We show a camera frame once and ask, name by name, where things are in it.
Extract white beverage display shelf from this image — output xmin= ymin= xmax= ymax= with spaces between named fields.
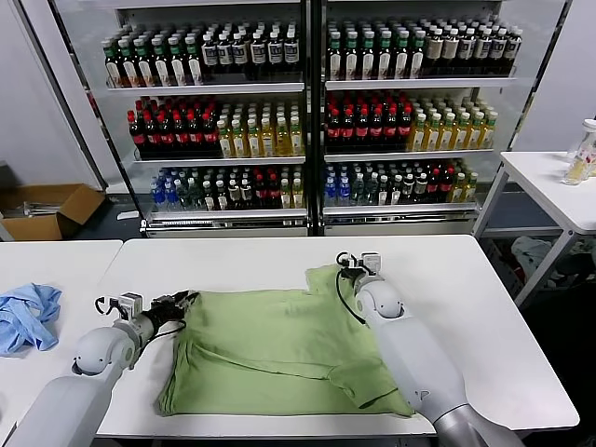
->
xmin=316 ymin=0 xmax=574 ymax=238
xmin=48 ymin=0 xmax=312 ymax=239

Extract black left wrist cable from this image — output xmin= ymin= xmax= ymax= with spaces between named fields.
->
xmin=151 ymin=318 xmax=187 ymax=340

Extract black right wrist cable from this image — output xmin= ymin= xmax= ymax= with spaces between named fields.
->
xmin=335 ymin=267 xmax=373 ymax=330

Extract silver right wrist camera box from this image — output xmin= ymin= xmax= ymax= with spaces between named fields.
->
xmin=335 ymin=251 xmax=384 ymax=277

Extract small white side table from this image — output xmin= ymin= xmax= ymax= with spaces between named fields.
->
xmin=472 ymin=151 xmax=596 ymax=286

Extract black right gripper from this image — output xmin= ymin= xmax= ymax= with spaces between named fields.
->
xmin=339 ymin=267 xmax=369 ymax=286

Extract dark bottle white label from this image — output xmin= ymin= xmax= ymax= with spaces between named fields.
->
xmin=283 ymin=27 xmax=302 ymax=78
xmin=458 ymin=28 xmax=476 ymax=76
xmin=250 ymin=29 xmax=268 ymax=78
xmin=232 ymin=30 xmax=251 ymax=79
xmin=505 ymin=28 xmax=524 ymax=75
xmin=489 ymin=28 xmax=508 ymax=75
xmin=202 ymin=31 xmax=220 ymax=80
xmin=266 ymin=28 xmax=285 ymax=78
xmin=217 ymin=30 xmax=236 ymax=79
xmin=473 ymin=28 xmax=493 ymax=76

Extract dark bottle beige label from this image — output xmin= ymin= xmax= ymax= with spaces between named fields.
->
xmin=442 ymin=28 xmax=461 ymax=77
xmin=427 ymin=28 xmax=446 ymax=78

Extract green cap tea bottle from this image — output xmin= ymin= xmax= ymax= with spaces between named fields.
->
xmin=393 ymin=29 xmax=411 ymax=80
xmin=344 ymin=29 xmax=361 ymax=81
xmin=152 ymin=36 xmax=173 ymax=88
xmin=102 ymin=39 xmax=125 ymax=88
xmin=134 ymin=37 xmax=157 ymax=88
xmin=360 ymin=29 xmax=378 ymax=81
xmin=327 ymin=30 xmax=345 ymax=81
xmin=376 ymin=29 xmax=395 ymax=81
xmin=118 ymin=38 xmax=141 ymax=88
xmin=168 ymin=35 xmax=190 ymax=87
xmin=410 ymin=29 xmax=427 ymax=79
xmin=184 ymin=34 xmax=206 ymax=87

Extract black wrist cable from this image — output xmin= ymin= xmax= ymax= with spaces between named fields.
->
xmin=151 ymin=318 xmax=187 ymax=340
xmin=335 ymin=267 xmax=373 ymax=330

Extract light green t-shirt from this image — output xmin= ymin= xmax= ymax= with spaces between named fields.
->
xmin=156 ymin=264 xmax=415 ymax=418

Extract red cap cola bottle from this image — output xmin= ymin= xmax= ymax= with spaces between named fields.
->
xmin=340 ymin=107 xmax=357 ymax=153
xmin=142 ymin=110 xmax=161 ymax=158
xmin=129 ymin=110 xmax=147 ymax=158
xmin=202 ymin=109 xmax=220 ymax=157
xmin=325 ymin=107 xmax=343 ymax=153
xmin=187 ymin=109 xmax=205 ymax=158
xmin=157 ymin=110 xmax=176 ymax=158
xmin=354 ymin=107 xmax=372 ymax=153
xmin=398 ymin=106 xmax=414 ymax=152
xmin=369 ymin=107 xmax=386 ymax=153
xmin=383 ymin=107 xmax=400 ymax=152
xmin=172 ymin=110 xmax=190 ymax=158

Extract yellow juice bottle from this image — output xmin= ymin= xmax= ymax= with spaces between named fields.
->
xmin=260 ymin=117 xmax=278 ymax=158
xmin=275 ymin=115 xmax=292 ymax=157
xmin=246 ymin=118 xmax=263 ymax=158
xmin=217 ymin=119 xmax=234 ymax=159
xmin=231 ymin=119 xmax=248 ymax=159
xmin=466 ymin=110 xmax=485 ymax=151
xmin=438 ymin=112 xmax=456 ymax=152
xmin=479 ymin=110 xmax=499 ymax=150
xmin=289 ymin=115 xmax=306 ymax=157
xmin=424 ymin=113 xmax=442 ymax=152
xmin=452 ymin=111 xmax=471 ymax=151
xmin=408 ymin=113 xmax=428 ymax=153

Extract light blue crumpled garment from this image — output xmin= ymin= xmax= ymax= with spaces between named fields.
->
xmin=0 ymin=282 xmax=64 ymax=359

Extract grey metal bars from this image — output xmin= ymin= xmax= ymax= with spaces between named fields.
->
xmin=11 ymin=200 xmax=60 ymax=218

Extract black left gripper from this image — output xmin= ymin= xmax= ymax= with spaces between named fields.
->
xmin=149 ymin=290 xmax=196 ymax=323

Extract brown cardboard box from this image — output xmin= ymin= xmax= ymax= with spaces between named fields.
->
xmin=0 ymin=183 xmax=107 ymax=242

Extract clear glass bottle white cap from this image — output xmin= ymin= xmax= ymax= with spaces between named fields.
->
xmin=564 ymin=119 xmax=596 ymax=186

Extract grey clothes pile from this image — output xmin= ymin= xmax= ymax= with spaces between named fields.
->
xmin=511 ymin=236 xmax=567 ymax=280

